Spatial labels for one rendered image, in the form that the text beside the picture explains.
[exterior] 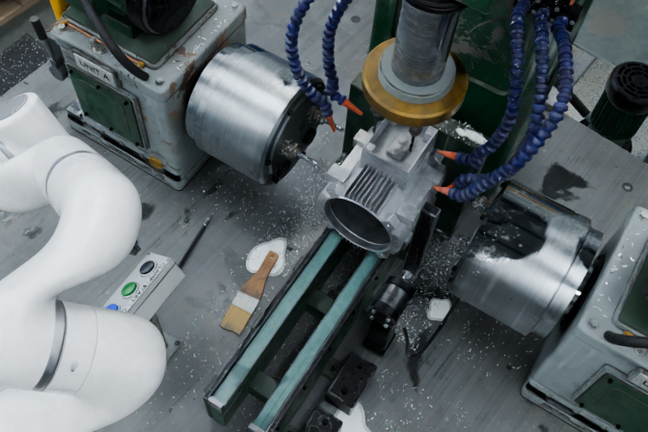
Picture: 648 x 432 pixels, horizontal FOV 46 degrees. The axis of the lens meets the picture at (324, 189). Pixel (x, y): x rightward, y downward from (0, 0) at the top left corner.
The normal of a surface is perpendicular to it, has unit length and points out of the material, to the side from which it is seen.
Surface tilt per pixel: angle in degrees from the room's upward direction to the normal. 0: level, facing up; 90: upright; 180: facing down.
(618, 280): 0
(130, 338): 37
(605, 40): 0
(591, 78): 0
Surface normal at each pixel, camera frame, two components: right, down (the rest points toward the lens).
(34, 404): -0.03, -0.65
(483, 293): -0.50, 0.57
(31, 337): 0.66, -0.14
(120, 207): 0.57, -0.35
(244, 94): -0.18, -0.18
